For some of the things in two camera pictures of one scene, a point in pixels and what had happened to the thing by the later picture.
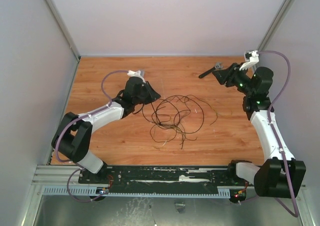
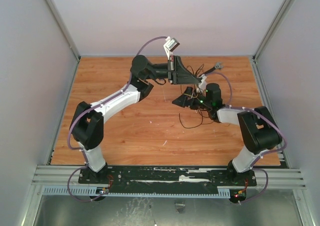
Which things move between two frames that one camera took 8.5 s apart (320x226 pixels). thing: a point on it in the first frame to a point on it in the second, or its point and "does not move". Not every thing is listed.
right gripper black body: x=228 y=75 to x=189 y=100
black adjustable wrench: x=218 y=66 does not move
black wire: x=173 y=126 to x=201 y=114
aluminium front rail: x=59 y=175 does not move
